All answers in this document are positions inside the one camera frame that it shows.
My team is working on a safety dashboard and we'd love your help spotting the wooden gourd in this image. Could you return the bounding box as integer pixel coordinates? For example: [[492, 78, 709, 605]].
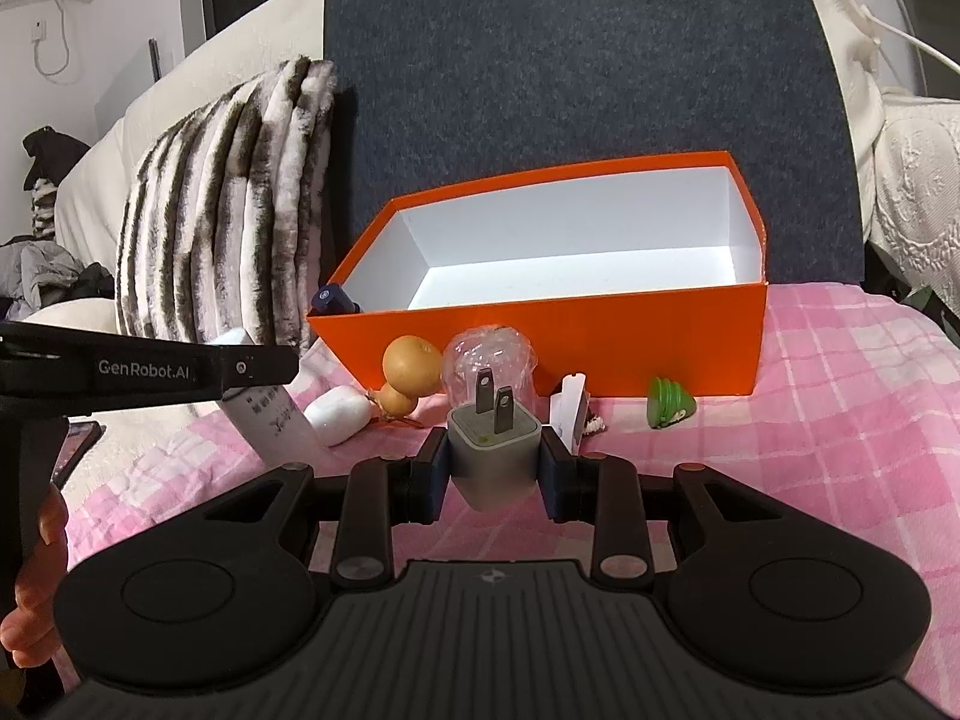
[[367, 335, 442, 428]]

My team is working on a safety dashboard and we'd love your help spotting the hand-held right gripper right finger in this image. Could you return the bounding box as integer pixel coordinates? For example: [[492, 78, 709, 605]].
[[536, 426, 788, 590]]

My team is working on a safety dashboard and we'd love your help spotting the dark green object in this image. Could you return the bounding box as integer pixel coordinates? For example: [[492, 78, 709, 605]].
[[862, 240, 960, 350]]

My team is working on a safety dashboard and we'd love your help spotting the person's left hand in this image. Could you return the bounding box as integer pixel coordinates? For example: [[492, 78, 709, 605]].
[[0, 486, 72, 672]]

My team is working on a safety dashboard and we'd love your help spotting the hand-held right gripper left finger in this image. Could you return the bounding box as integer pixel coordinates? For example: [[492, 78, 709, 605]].
[[202, 427, 455, 590]]

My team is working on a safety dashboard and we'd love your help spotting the thin white wall cable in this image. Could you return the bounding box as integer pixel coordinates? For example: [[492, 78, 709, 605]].
[[847, 0, 960, 68]]

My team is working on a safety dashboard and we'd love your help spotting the dark blue cylinder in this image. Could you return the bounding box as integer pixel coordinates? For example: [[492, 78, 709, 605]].
[[310, 283, 362, 316]]

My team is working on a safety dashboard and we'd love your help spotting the white folding plug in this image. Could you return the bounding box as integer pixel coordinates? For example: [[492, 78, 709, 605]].
[[550, 373, 593, 455]]

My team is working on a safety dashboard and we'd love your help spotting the green ridged cone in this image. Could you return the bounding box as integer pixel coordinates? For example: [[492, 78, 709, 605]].
[[647, 376, 697, 430]]

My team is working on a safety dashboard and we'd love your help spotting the striped fluffy pillow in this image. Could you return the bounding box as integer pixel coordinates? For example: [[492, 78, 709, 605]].
[[114, 56, 340, 361]]

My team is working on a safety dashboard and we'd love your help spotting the white power adapter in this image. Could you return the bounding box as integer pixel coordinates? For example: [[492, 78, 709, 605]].
[[446, 367, 542, 515]]

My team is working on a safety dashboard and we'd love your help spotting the orange cardboard box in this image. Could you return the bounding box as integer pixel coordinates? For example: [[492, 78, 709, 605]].
[[307, 151, 770, 400]]

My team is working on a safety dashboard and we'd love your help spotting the dark grey felt board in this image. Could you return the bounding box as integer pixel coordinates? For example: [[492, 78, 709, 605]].
[[322, 0, 863, 301]]

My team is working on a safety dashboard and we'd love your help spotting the white rounded case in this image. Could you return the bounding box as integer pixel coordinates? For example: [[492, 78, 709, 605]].
[[302, 385, 374, 445]]

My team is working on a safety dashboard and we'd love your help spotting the pink plaid blanket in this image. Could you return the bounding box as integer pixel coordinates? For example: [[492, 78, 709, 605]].
[[60, 281, 960, 720]]

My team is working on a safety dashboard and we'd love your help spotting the wall socket with cord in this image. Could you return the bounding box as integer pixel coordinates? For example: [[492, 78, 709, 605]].
[[30, 21, 72, 80]]

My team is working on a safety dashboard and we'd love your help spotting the white bottle with green stripe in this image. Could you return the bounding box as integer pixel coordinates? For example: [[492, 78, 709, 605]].
[[216, 326, 317, 470]]

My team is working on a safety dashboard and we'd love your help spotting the white embossed quilt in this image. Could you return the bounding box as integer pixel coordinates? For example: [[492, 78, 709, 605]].
[[784, 0, 960, 316]]

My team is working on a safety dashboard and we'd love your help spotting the dark smartphone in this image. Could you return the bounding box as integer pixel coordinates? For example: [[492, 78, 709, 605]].
[[51, 420, 106, 492]]

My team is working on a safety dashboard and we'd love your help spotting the pile of dark clothes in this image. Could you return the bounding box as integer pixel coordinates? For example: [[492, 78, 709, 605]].
[[0, 127, 117, 323]]

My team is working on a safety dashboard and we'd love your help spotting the clear plastic bag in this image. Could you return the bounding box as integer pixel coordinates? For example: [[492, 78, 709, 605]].
[[442, 326, 537, 417]]

